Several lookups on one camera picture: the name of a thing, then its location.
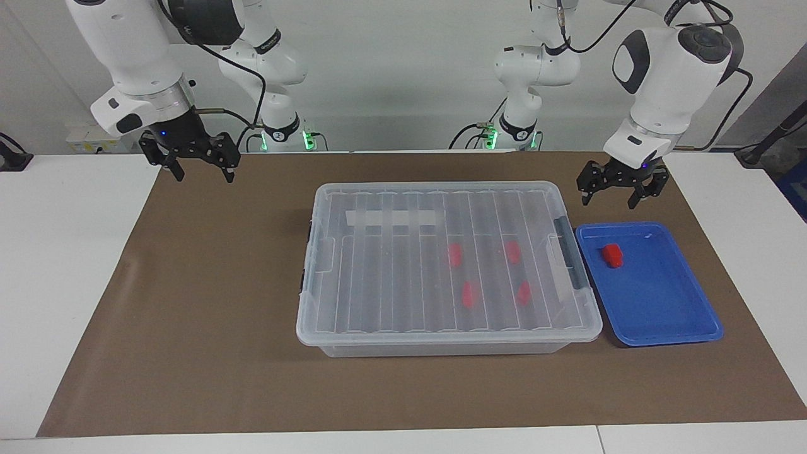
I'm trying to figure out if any clear ribbed plastic lid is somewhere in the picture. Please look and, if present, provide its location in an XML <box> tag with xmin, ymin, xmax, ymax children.
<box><xmin>296</xmin><ymin>181</ymin><xmax>603</xmax><ymax>347</ymax></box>

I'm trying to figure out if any blue plastic tray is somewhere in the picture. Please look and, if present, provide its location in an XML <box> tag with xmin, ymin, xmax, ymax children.
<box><xmin>575</xmin><ymin>221</ymin><xmax>724</xmax><ymax>347</ymax></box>

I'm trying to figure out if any clear plastic storage box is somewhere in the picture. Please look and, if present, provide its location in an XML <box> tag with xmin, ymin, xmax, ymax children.
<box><xmin>301</xmin><ymin>183</ymin><xmax>600</xmax><ymax>358</ymax></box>

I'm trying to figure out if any white power strip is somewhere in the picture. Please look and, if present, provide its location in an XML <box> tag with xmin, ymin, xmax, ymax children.
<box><xmin>66</xmin><ymin>123</ymin><xmax>138</xmax><ymax>154</ymax></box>

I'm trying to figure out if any brown paper table mat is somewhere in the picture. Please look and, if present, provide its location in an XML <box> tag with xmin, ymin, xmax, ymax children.
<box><xmin>37</xmin><ymin>151</ymin><xmax>807</xmax><ymax>438</ymax></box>

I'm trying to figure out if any blue crate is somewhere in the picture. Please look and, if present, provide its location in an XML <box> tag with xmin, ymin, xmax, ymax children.
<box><xmin>775</xmin><ymin>158</ymin><xmax>807</xmax><ymax>223</ymax></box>

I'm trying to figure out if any black clamp device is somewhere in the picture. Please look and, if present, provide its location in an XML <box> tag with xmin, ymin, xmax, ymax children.
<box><xmin>0</xmin><ymin>132</ymin><xmax>33</xmax><ymax>172</ymax></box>

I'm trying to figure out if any black base cable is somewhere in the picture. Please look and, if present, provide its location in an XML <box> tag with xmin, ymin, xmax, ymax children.
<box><xmin>236</xmin><ymin>125</ymin><xmax>265</xmax><ymax>153</ymax></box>
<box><xmin>449</xmin><ymin>95</ymin><xmax>508</xmax><ymax>150</ymax></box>

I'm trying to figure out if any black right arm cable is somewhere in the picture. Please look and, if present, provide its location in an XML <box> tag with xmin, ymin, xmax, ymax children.
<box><xmin>158</xmin><ymin>0</ymin><xmax>269</xmax><ymax>130</ymax></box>

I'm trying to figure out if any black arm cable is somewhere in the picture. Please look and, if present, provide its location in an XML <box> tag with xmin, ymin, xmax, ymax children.
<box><xmin>158</xmin><ymin>0</ymin><xmax>269</xmax><ymax>130</ymax></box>
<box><xmin>555</xmin><ymin>0</ymin><xmax>754</xmax><ymax>152</ymax></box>

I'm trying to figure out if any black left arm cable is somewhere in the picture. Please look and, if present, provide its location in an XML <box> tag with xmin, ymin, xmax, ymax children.
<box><xmin>555</xmin><ymin>0</ymin><xmax>754</xmax><ymax>152</ymax></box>

